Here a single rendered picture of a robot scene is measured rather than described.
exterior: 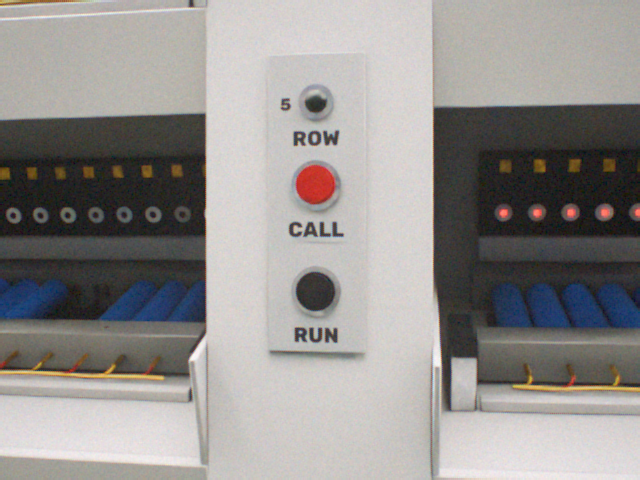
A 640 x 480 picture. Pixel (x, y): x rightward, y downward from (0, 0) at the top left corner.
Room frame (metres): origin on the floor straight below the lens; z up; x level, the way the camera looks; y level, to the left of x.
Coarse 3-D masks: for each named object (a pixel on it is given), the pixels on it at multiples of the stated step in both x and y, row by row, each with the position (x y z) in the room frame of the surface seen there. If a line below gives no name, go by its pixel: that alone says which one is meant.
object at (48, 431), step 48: (0, 240) 0.50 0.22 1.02; (48, 240) 0.50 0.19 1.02; (96, 240) 0.49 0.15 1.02; (144, 240) 0.49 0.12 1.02; (192, 240) 0.48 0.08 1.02; (144, 384) 0.37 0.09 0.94; (192, 384) 0.29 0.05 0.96; (0, 432) 0.34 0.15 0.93; (48, 432) 0.33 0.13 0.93; (96, 432) 0.33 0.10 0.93; (144, 432) 0.33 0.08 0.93; (192, 432) 0.33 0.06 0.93
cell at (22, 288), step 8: (24, 280) 0.47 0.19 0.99; (16, 288) 0.46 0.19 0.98; (24, 288) 0.47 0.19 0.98; (32, 288) 0.47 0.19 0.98; (0, 296) 0.45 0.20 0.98; (8, 296) 0.45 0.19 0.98; (16, 296) 0.45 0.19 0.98; (24, 296) 0.46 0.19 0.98; (0, 304) 0.44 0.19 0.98; (8, 304) 0.44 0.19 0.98; (0, 312) 0.43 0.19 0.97
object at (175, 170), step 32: (0, 160) 0.49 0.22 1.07; (32, 160) 0.49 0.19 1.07; (64, 160) 0.48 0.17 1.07; (96, 160) 0.48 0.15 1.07; (128, 160) 0.48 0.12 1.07; (160, 160) 0.47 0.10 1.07; (192, 160) 0.47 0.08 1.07; (0, 192) 0.50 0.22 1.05; (32, 192) 0.49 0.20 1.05; (64, 192) 0.49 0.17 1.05; (96, 192) 0.49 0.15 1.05; (128, 192) 0.48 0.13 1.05; (160, 192) 0.48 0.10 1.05; (192, 192) 0.48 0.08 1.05; (0, 224) 0.50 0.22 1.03; (32, 224) 0.50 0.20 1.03; (64, 224) 0.50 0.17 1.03; (96, 224) 0.49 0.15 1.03; (128, 224) 0.49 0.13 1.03; (160, 224) 0.49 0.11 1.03; (192, 224) 0.48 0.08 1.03
